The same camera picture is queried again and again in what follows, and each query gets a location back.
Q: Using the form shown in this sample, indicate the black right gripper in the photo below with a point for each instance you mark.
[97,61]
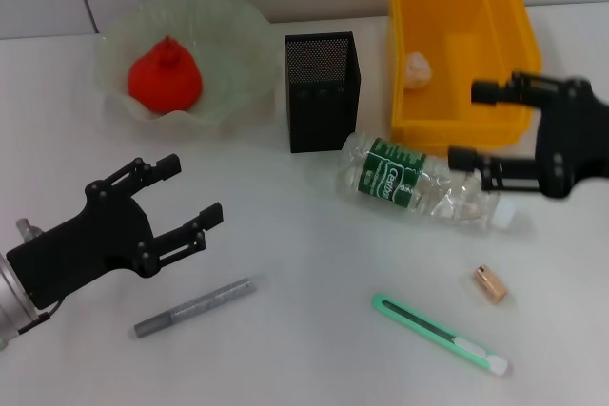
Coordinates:
[571,140]

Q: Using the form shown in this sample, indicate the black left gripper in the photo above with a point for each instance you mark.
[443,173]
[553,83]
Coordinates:
[90,244]

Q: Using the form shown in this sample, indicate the white paper ball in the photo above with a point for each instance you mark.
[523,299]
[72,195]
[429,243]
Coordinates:
[418,71]

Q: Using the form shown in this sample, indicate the clear green-label water bottle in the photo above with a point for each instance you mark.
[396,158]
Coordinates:
[380,168]

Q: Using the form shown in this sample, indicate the red funnel-shaped object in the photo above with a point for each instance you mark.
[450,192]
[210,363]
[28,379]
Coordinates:
[164,83]

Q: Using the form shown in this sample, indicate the green utility knife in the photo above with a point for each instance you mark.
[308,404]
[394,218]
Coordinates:
[428,330]

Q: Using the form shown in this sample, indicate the grey marker pen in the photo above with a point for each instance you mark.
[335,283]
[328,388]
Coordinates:
[190,306]

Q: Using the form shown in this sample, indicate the green glass fruit plate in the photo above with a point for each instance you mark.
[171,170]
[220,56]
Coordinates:
[228,44]

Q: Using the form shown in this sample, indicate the black mesh pen holder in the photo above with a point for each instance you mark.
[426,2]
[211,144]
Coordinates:
[323,111]

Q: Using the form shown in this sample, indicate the yellow plastic bin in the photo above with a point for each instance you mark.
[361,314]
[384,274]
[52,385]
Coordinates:
[428,6]

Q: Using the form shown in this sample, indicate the small beige cork cylinder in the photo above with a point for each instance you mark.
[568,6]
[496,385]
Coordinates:
[490,284]

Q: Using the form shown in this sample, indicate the left gripper silver plug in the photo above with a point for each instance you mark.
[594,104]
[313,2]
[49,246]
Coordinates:
[26,229]

